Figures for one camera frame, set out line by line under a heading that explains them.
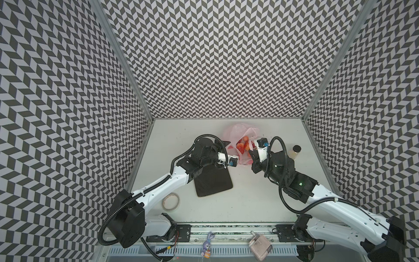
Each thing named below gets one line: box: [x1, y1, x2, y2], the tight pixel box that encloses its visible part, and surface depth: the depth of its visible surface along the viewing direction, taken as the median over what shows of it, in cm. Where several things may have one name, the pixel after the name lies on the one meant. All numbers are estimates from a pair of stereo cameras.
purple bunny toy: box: [200, 230, 215, 259], surface depth 69 cm
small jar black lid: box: [288, 144, 302, 160], surface depth 93 cm
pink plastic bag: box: [223, 122, 261, 166], surface depth 90 cm
